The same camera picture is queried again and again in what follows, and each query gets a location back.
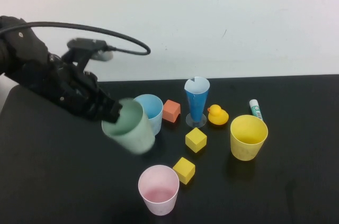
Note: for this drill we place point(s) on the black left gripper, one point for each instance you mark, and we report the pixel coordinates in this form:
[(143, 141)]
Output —
[(71, 91)]

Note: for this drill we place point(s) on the pale green plastic cup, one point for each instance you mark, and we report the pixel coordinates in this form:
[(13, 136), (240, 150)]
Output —
[(137, 136)]

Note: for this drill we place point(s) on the pink plastic cup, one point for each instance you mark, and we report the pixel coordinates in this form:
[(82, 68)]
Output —
[(160, 205)]

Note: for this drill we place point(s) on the yellow plastic cup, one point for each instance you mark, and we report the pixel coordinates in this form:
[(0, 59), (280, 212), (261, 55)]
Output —
[(245, 150)]

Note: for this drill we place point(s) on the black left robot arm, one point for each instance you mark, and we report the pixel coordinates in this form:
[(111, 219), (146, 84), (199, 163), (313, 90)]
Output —
[(21, 49)]

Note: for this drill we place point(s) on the light blue plastic cup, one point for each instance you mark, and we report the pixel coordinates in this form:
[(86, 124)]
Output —
[(155, 112)]

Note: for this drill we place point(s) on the orange foam block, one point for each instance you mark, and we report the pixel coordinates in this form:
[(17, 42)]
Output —
[(170, 111)]

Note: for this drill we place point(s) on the blue cone cup clear base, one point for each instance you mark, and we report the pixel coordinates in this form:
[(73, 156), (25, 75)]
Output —
[(196, 107)]

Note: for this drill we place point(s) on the yellow foam cube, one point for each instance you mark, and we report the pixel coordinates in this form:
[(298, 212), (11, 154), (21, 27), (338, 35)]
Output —
[(195, 140), (183, 171)]

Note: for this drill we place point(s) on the yellow rubber duck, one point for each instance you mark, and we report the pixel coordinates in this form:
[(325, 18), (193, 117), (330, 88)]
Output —
[(217, 116)]

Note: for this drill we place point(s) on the white green glue stick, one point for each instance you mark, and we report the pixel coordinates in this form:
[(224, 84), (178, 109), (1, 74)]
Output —
[(255, 108)]

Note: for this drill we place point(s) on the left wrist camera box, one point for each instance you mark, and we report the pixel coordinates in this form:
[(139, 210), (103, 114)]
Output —
[(87, 45)]

